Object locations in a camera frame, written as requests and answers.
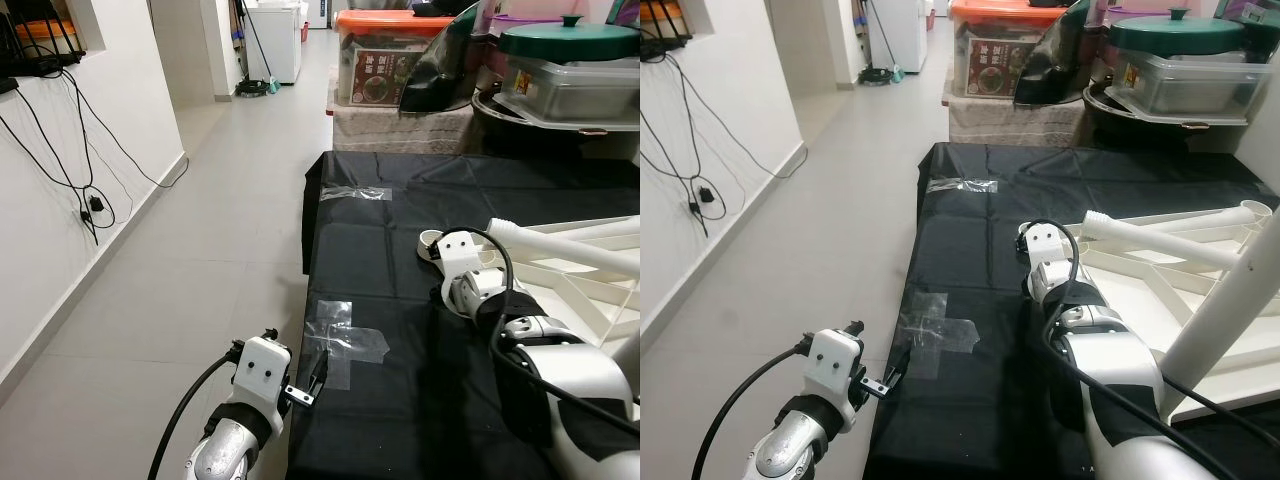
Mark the white plastic table top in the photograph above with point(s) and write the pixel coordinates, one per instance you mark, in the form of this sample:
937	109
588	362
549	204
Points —
1180	300
580	300

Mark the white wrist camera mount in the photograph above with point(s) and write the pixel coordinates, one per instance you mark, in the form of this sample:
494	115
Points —
460	250
835	362
262	368
1045	245

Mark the black power adapter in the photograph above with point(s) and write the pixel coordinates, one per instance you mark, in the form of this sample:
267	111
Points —
705	195
97	205

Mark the black plastic bag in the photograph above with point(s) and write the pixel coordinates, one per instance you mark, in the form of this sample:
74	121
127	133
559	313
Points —
1050	75
440	80

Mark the grey speckled ledge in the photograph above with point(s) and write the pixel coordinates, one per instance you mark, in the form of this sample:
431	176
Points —
400	130
1010	122

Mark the clear box with orange lid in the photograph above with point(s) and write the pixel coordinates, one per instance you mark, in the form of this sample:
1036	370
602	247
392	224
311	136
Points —
990	60
375	70

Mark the black tablecloth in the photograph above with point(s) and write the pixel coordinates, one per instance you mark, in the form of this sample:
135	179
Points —
400	430
980	430

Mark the green lid with knob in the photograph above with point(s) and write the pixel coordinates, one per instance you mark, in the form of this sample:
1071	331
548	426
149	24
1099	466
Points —
1180	32
570	40

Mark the mop with black base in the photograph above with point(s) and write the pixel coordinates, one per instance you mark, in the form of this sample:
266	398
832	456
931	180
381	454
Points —
880	78
256	90

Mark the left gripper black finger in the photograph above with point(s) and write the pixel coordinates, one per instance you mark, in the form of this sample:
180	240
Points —
270	335
318	372
898	366
854	327

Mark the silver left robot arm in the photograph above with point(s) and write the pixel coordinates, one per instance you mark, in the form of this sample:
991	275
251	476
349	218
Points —
225	450
790	450

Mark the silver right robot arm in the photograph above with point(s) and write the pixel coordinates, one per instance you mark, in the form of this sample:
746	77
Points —
570	370
1110	370

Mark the clear plastic container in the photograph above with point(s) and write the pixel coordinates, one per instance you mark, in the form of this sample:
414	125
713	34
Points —
1190	85
580	90

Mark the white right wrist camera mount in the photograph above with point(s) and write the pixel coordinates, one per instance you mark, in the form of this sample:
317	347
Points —
1045	245
460	250

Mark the white cabinet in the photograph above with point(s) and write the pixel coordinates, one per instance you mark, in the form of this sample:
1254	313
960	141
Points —
275	45
900	35

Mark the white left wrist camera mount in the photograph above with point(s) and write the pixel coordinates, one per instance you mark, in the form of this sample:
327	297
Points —
262	368
835	362

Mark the black round pan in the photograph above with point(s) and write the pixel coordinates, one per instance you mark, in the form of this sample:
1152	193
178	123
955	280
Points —
1100	110
490	115

